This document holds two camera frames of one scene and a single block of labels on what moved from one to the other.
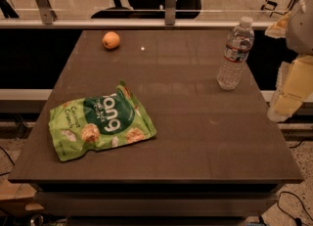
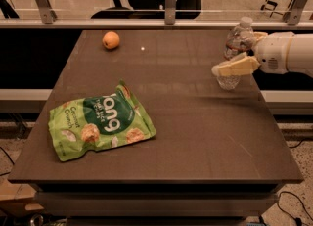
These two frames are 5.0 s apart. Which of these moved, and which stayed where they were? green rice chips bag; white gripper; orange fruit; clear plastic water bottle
Moved: white gripper
Stayed: orange fruit; green rice chips bag; clear plastic water bottle
